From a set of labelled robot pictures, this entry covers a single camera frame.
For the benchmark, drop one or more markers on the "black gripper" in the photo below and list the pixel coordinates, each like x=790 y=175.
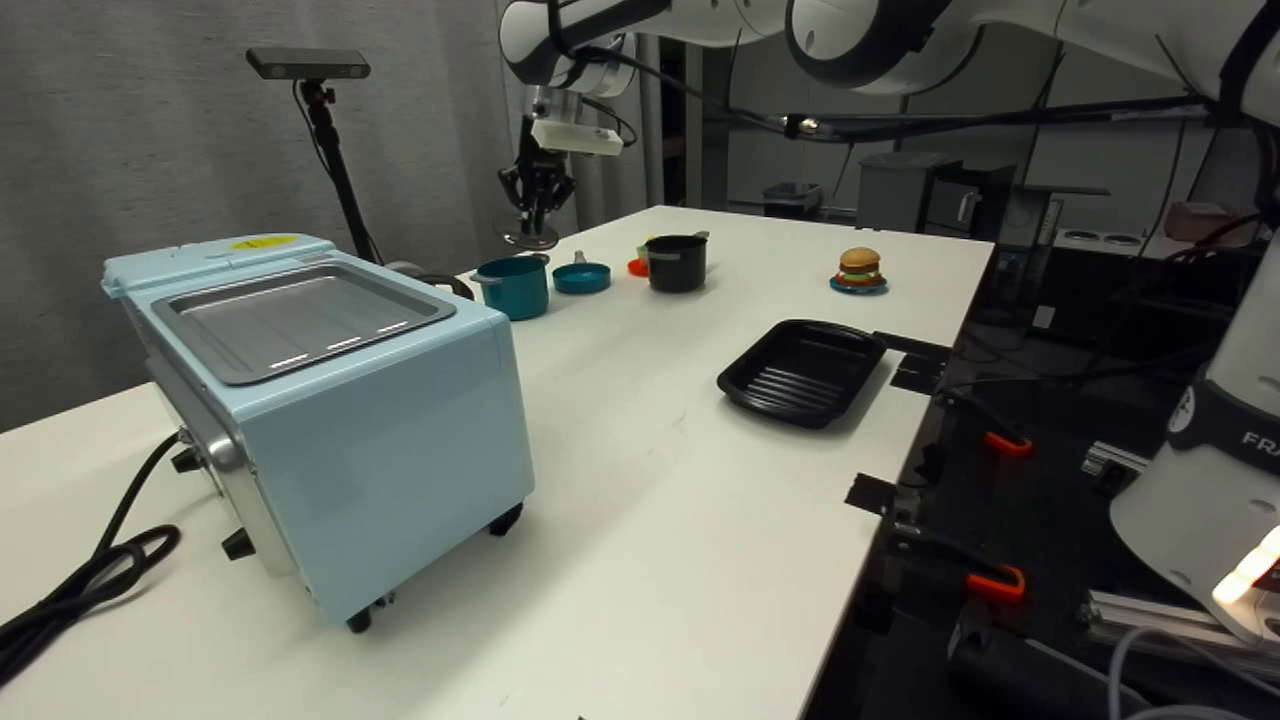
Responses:
x=546 y=160

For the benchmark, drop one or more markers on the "teal lid with knob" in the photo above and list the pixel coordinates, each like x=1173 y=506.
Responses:
x=581 y=278

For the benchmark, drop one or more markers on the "teal green pot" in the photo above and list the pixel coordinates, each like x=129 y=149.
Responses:
x=512 y=298

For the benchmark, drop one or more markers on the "small orange object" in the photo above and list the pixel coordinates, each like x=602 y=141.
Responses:
x=639 y=265

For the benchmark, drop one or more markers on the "black tripod stand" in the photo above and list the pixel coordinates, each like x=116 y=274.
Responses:
x=347 y=175

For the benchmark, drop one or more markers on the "light blue toaster oven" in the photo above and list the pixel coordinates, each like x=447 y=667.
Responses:
x=372 y=426

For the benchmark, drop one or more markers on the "black ribbed grill tray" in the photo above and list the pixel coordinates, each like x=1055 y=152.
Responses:
x=802 y=368

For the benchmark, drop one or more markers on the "toy burger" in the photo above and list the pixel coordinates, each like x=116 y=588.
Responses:
x=862 y=265

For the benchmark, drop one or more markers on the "teal round plate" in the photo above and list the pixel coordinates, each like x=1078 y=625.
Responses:
x=859 y=291

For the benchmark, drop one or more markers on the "dark background cabinet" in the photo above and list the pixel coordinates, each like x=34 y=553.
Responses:
x=934 y=194

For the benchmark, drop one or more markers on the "long black tape strip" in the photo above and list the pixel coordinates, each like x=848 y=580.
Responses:
x=914 y=344

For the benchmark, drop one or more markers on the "grey curtain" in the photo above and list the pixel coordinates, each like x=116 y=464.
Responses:
x=132 y=160

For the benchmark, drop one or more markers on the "square black tape piece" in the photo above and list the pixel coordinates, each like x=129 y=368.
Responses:
x=923 y=374
x=874 y=494

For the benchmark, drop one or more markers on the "orange black clamp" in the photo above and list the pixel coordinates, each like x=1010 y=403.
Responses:
x=997 y=587
x=1004 y=446

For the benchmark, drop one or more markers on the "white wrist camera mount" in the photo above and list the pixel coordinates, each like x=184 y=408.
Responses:
x=581 y=137

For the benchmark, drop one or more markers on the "black camera bar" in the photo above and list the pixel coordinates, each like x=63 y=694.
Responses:
x=304 y=60

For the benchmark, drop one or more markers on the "aluminium profile rail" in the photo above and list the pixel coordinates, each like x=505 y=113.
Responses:
x=1115 y=460
x=1160 y=617

